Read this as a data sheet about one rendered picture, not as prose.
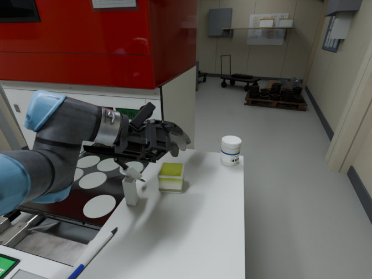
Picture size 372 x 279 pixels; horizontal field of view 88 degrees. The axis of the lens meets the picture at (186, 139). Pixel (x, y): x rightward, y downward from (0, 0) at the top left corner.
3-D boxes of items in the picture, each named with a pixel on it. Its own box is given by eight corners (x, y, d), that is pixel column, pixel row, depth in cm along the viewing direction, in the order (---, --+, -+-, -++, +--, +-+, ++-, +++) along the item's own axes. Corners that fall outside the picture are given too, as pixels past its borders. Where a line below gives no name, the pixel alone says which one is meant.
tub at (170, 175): (163, 177, 66) (161, 161, 63) (184, 179, 66) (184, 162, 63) (158, 193, 60) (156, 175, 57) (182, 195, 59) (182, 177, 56)
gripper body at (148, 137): (157, 164, 50) (109, 156, 43) (154, 135, 54) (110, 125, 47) (174, 150, 45) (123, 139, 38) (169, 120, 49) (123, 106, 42)
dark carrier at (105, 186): (86, 153, 94) (85, 151, 94) (151, 163, 87) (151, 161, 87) (15, 205, 65) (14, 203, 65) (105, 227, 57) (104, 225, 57)
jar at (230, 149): (220, 155, 79) (222, 134, 75) (238, 157, 78) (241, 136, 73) (218, 165, 73) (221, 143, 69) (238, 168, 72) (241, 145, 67)
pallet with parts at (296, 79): (300, 97, 508) (305, 82, 490) (263, 94, 540) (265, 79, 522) (296, 87, 616) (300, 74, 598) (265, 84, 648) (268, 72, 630)
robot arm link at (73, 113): (24, 132, 37) (35, 88, 37) (87, 143, 43) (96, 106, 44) (19, 135, 30) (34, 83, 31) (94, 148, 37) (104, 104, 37)
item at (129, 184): (134, 190, 61) (128, 154, 55) (145, 192, 60) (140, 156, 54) (123, 205, 56) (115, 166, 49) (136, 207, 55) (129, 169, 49)
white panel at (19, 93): (34, 148, 113) (4, 77, 94) (166, 169, 95) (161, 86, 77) (29, 150, 110) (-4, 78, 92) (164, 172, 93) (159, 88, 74)
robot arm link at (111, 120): (92, 119, 45) (104, 97, 39) (112, 124, 47) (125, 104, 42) (89, 148, 41) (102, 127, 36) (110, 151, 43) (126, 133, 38)
